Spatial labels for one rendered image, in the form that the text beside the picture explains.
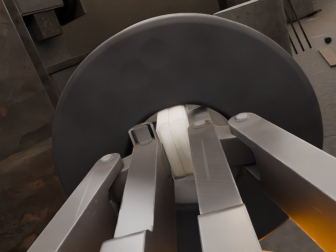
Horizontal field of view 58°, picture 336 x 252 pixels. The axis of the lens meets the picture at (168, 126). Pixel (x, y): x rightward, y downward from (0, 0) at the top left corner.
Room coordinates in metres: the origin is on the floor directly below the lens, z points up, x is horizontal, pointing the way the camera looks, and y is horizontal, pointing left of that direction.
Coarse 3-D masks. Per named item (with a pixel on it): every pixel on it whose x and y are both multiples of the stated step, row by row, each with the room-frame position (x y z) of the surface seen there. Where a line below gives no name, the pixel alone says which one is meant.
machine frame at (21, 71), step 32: (0, 0) 0.47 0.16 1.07; (0, 32) 0.46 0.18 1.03; (0, 64) 0.45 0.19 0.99; (32, 64) 0.47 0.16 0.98; (0, 96) 0.44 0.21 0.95; (32, 96) 0.46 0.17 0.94; (0, 128) 0.43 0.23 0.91; (32, 128) 0.45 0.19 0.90; (0, 160) 0.42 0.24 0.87; (32, 160) 0.39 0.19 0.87; (0, 192) 0.37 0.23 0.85; (32, 192) 0.38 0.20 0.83; (64, 192) 0.40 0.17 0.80; (0, 224) 0.36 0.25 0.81; (32, 224) 0.37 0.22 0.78
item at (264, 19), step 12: (252, 0) 2.72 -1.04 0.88; (264, 0) 2.40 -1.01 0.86; (276, 0) 2.45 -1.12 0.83; (216, 12) 2.83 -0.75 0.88; (228, 12) 2.49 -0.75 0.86; (240, 12) 2.43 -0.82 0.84; (252, 12) 2.40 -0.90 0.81; (264, 12) 2.40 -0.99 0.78; (276, 12) 2.43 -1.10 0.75; (252, 24) 2.41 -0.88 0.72; (264, 24) 2.40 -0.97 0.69; (276, 24) 2.42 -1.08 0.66; (276, 36) 2.41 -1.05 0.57; (288, 36) 2.52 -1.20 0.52; (288, 48) 2.48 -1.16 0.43
